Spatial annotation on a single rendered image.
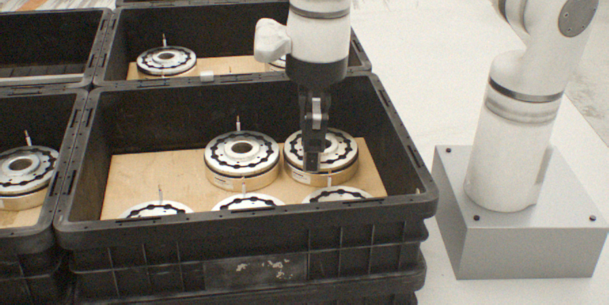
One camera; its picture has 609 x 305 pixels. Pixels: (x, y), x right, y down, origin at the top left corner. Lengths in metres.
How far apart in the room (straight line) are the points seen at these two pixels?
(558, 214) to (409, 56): 0.69
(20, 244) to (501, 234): 0.58
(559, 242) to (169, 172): 0.53
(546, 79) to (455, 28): 0.90
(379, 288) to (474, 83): 0.76
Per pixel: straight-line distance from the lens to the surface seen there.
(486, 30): 1.69
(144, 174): 0.88
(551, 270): 0.95
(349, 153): 0.85
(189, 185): 0.85
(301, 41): 0.71
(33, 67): 1.23
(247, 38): 1.17
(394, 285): 0.74
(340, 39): 0.72
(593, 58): 3.40
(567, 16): 0.76
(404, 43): 1.56
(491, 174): 0.86
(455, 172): 0.95
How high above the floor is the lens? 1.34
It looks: 33 degrees down
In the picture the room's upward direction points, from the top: straight up
